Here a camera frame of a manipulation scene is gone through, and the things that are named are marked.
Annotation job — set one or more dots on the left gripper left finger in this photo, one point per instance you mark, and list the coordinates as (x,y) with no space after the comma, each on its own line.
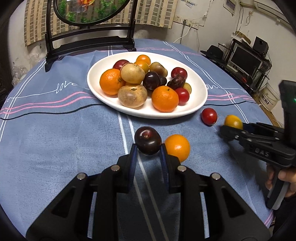
(131,164)

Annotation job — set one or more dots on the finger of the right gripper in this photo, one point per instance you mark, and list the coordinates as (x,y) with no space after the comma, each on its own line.
(258,128)
(229,133)

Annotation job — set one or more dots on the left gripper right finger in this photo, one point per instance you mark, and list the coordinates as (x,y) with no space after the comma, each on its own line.
(164,158)

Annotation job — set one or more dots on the small orange kumquat fruit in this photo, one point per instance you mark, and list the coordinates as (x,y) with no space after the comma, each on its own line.
(178,146)

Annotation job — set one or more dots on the dark purple plum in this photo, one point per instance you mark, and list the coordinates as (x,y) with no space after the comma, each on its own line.
(148,140)

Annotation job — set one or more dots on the yellow cherry tomato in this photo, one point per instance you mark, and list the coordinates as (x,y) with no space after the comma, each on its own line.
(233,121)

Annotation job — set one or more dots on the red cherry tomato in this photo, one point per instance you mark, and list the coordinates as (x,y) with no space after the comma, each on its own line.
(209,116)

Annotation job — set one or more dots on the orange mandarin front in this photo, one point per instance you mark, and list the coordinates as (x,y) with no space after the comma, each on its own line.
(165,99)

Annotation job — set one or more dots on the orange mandarin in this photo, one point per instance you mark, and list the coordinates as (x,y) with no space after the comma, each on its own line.
(165,99)
(111,81)

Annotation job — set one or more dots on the brown round fruit front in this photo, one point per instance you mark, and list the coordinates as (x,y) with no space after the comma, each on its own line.
(132,96)

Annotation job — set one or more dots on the brown round fruit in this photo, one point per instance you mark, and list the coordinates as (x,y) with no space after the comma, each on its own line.
(132,96)
(132,73)

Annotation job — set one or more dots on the brown round fruit back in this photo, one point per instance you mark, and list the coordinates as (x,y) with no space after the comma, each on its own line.
(132,73)

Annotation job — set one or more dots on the person right hand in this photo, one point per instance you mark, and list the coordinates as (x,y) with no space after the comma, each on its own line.
(287,175)

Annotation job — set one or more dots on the white plastic bucket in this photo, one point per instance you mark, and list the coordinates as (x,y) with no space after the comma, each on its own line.
(268,97)

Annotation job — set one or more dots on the red cherry tomato plate front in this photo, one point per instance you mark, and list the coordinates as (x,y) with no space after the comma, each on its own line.
(183,95)

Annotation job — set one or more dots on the red cherry tomato plate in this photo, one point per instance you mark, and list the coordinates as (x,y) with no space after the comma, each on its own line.
(183,95)
(179,71)

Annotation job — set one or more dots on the computer monitor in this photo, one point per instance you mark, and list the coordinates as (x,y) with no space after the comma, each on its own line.
(244,59)

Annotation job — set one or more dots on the white oval plate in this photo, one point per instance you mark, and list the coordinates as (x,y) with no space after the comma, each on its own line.
(157,73)

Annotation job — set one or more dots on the green olive fruit right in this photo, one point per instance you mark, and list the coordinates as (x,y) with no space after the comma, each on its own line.
(187,87)

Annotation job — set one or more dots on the black speaker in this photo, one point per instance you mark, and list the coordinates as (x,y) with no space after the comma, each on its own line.
(260,46)

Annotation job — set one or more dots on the red cherry tomato plate back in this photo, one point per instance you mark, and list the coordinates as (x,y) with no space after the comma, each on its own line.
(179,71)

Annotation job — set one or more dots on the blue striped tablecloth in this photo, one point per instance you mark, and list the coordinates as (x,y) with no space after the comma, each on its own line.
(52,128)

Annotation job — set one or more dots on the beige woven wall hanging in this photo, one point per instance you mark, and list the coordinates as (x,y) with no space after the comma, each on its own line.
(155,13)

